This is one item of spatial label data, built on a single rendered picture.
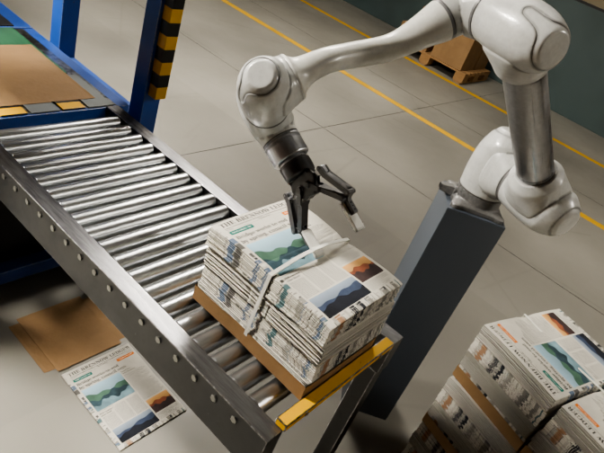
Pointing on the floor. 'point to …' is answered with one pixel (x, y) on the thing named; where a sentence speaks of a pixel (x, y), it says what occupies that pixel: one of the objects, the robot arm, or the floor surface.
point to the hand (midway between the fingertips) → (337, 239)
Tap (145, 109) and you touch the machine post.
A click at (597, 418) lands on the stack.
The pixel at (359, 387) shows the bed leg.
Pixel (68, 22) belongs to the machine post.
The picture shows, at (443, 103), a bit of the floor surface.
